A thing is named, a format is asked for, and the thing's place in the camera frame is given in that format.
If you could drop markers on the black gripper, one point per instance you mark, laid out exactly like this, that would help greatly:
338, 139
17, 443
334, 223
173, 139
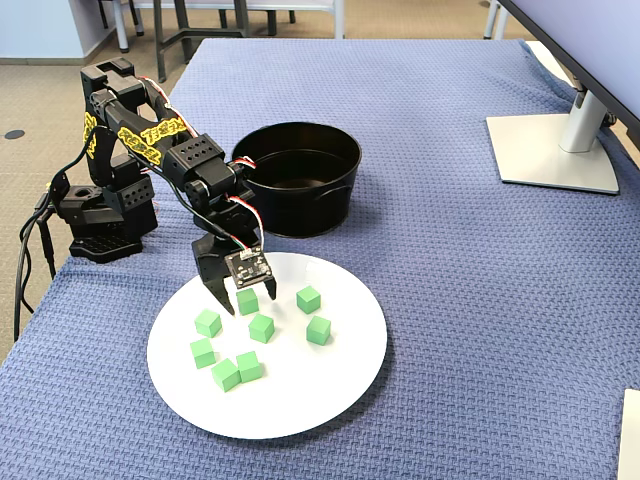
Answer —
209, 261

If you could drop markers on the green cube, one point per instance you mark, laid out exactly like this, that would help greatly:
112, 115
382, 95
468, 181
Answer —
247, 302
207, 324
225, 376
261, 330
318, 331
202, 355
308, 301
249, 367

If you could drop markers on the white round plate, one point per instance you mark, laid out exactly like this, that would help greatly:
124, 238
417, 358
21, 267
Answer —
280, 400

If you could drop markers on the black metal bucket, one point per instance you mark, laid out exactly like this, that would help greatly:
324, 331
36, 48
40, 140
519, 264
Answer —
310, 210

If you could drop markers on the blue woven cloth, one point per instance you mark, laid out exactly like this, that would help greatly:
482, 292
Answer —
450, 300

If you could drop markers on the black chair legs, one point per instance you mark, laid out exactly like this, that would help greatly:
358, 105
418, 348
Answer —
139, 20
272, 22

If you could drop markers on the black round floor socket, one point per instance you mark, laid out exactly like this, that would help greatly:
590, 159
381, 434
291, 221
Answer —
14, 134

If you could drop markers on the white furniture leg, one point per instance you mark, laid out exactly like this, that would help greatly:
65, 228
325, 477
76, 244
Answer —
123, 30

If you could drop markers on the silver monitor stand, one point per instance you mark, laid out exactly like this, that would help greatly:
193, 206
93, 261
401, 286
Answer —
550, 160

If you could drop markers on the grey desk legs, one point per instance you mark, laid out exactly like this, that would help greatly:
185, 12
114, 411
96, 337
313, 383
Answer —
487, 22

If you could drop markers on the white flat object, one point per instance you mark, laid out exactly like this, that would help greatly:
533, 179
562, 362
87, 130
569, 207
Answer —
631, 440

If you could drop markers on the monitor screen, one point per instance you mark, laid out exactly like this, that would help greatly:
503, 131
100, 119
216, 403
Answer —
595, 35

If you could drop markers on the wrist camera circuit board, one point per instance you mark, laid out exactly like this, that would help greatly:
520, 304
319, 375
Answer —
250, 270

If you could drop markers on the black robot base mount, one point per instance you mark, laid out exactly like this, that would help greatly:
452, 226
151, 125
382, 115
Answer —
80, 212

